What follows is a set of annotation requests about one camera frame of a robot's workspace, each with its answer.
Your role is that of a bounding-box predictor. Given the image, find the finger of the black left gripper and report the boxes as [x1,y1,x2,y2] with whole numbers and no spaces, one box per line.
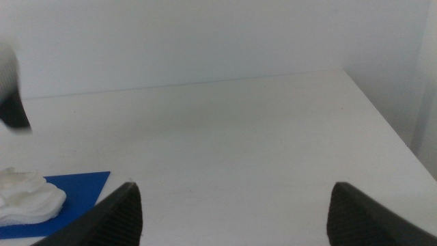
[0,44,33,133]

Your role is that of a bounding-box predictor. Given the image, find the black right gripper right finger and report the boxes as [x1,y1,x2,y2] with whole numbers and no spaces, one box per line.
[326,181,437,246]

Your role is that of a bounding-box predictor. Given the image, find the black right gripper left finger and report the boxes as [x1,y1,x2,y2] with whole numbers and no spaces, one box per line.
[32,181,143,246]

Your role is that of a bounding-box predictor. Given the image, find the white strappy sandal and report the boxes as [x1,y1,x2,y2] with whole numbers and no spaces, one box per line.
[0,167,68,228]

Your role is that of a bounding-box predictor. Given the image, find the blue mat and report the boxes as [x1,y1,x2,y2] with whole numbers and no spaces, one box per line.
[0,171,111,241]

